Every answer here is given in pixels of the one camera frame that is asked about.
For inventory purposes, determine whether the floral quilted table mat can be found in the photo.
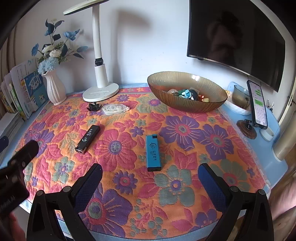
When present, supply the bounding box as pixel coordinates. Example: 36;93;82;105
16;87;267;240

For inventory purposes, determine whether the small black hair clip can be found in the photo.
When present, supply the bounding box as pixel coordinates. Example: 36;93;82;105
87;102;102;112

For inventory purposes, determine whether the clear correction tape dispenser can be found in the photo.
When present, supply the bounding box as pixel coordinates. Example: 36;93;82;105
102;104;130;115

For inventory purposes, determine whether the white ribbed vase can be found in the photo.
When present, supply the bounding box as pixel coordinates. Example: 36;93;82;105
42;70;67;105

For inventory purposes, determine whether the pen holder with pens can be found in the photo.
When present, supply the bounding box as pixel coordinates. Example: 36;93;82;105
266;99;274;112

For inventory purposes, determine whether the black lighter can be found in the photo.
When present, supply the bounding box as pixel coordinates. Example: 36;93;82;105
75;125;100;154

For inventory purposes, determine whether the smoky glass cup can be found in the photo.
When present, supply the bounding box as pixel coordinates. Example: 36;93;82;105
232;84;250;109

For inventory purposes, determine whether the amber ribbed glass bowl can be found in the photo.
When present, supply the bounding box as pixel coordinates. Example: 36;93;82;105
147;71;228;113

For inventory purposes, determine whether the white desk lamp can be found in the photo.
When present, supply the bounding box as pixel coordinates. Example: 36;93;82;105
63;0;119;102

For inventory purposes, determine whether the black wall television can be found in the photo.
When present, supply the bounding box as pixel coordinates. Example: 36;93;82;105
187;0;285;91

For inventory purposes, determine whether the blue cover book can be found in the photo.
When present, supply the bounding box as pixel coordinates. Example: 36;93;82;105
10;58;48;118

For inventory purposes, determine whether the blue penguin toy figure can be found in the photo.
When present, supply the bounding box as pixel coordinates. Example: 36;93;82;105
178;89;199;101

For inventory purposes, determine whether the smartphone with lit screen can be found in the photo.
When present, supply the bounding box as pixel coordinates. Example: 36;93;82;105
247;80;268;130

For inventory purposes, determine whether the blue lighter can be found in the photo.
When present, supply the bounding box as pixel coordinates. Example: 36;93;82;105
145;134;162;172

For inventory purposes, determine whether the person's hand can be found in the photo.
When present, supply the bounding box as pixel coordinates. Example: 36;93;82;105
1;212;26;241

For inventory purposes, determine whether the stack of books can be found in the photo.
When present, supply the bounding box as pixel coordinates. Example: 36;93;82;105
1;74;24;141

